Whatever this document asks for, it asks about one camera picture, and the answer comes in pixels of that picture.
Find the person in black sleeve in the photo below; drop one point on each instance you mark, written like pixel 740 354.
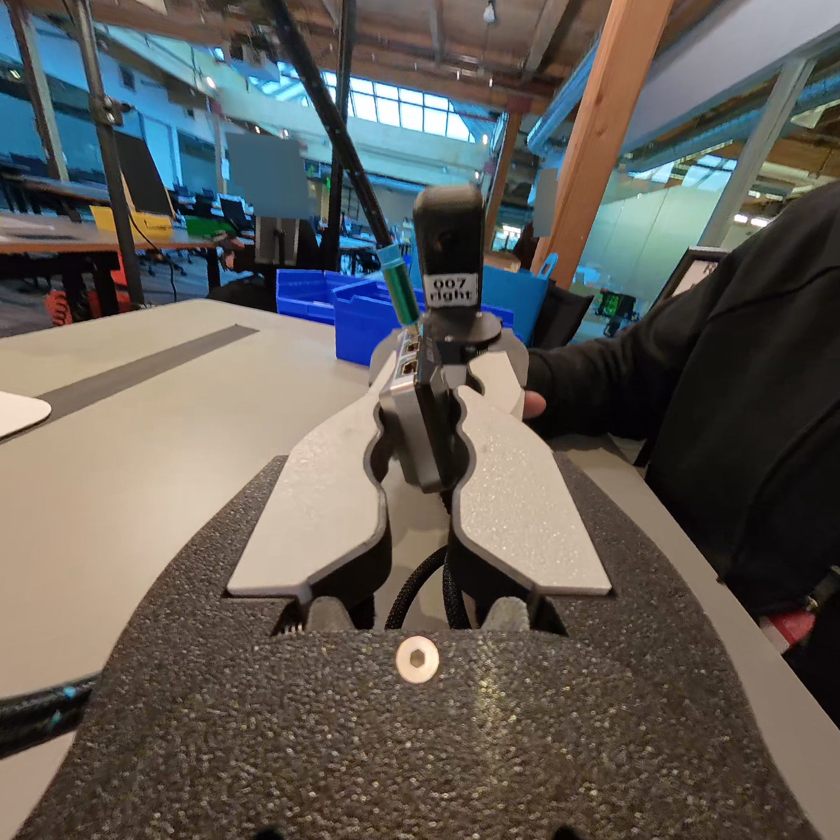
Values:
pixel 774 426

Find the thin wooden post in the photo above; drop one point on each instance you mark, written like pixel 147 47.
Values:
pixel 502 170

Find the person's right hand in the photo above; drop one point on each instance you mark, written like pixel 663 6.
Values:
pixel 534 405

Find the black monitor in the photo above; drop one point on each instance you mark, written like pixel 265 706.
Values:
pixel 141 174

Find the framed poster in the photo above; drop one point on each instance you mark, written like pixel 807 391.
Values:
pixel 689 275

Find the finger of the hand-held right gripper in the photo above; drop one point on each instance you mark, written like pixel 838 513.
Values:
pixel 505 380
pixel 384 361

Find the wooden table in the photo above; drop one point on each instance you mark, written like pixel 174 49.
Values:
pixel 65 239

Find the silver multiport hub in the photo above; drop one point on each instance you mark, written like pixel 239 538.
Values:
pixel 420 433

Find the green plastic bin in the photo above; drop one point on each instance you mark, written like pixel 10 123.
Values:
pixel 207 226

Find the yellow plastic bin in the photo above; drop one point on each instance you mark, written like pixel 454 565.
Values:
pixel 151 226

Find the black stand pole with clamps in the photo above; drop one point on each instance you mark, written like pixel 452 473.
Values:
pixel 108 164

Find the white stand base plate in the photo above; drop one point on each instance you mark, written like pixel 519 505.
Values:
pixel 19 413

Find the thick wooden post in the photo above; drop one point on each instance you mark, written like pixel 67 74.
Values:
pixel 604 131

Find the small green-lit screen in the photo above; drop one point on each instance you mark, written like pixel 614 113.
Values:
pixel 613 308

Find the blue plastic bin with tab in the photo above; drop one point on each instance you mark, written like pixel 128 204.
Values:
pixel 518 295

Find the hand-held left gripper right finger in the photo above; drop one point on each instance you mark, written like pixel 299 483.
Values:
pixel 525 512

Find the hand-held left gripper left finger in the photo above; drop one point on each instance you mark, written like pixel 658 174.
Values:
pixel 315 505

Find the red white band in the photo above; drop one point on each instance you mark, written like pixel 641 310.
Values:
pixel 791 630

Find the person's right forearm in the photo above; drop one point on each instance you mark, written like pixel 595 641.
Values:
pixel 590 387

